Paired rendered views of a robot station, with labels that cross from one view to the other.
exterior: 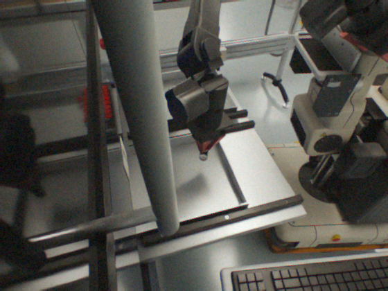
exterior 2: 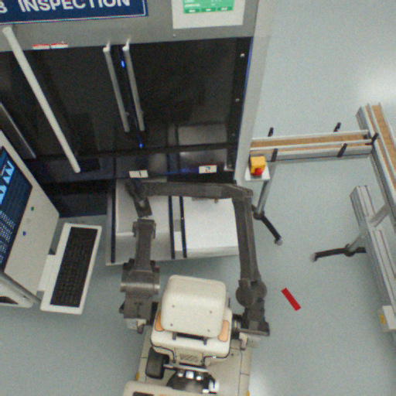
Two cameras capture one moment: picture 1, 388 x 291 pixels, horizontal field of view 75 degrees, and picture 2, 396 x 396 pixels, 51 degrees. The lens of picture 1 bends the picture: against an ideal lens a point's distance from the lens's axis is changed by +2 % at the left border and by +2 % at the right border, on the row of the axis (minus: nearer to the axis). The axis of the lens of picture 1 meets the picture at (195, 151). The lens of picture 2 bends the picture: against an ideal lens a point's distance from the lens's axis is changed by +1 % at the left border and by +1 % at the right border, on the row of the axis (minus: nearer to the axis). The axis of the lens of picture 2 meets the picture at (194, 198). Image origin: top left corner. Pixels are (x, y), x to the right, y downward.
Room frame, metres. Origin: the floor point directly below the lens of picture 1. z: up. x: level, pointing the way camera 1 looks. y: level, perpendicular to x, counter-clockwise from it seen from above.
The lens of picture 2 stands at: (0.84, -0.81, 2.72)
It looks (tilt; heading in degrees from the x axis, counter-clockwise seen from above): 62 degrees down; 103
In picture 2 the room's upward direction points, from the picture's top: 2 degrees counter-clockwise
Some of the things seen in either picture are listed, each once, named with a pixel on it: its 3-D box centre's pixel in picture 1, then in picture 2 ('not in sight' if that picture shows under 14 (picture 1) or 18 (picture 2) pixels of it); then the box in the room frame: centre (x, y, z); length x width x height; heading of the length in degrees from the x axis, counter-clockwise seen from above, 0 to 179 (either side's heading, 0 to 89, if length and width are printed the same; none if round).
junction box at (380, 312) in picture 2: (217, 55); (387, 319); (1.71, -0.16, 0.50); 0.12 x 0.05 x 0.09; 106
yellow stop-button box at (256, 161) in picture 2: not in sight; (257, 163); (0.90, 0.35, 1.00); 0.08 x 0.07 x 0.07; 106
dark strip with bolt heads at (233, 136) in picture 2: not in sight; (235, 117); (0.77, 0.28, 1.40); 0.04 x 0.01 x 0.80; 16
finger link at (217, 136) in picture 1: (205, 137); not in sight; (0.41, -0.02, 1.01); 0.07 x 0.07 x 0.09; 30
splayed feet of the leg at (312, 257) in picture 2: not in sight; (347, 252); (1.63, 0.37, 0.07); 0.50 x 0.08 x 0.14; 16
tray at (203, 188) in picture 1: (169, 179); (141, 202); (0.37, 0.07, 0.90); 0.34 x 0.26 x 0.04; 106
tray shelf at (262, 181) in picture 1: (180, 136); (176, 213); (0.55, 0.05, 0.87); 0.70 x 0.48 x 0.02; 16
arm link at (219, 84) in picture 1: (210, 93); (139, 198); (0.41, -0.03, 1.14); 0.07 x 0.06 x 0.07; 134
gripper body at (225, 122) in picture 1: (209, 115); (141, 204); (0.42, -0.03, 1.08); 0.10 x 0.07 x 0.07; 120
